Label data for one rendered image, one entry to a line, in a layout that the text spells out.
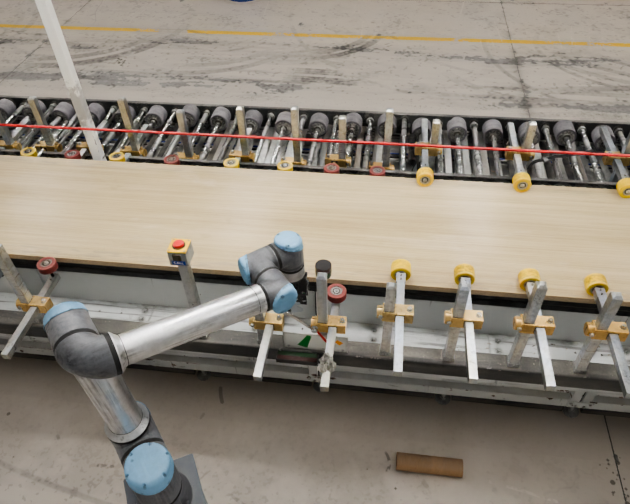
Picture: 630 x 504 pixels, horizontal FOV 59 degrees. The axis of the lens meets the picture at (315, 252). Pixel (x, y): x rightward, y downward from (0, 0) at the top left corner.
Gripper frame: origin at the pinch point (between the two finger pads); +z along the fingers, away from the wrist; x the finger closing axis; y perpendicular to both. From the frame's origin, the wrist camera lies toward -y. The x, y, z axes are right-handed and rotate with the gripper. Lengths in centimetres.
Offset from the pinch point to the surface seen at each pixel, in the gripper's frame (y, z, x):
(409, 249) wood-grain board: 43, 11, 47
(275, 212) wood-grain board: -18, 10, 65
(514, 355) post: 85, 24, 6
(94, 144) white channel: -121, 2, 102
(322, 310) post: 11.0, 5.6, 6.0
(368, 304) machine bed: 27.4, 25.9, 27.8
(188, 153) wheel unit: -76, 14, 115
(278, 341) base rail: -8.3, 30.0, 7.6
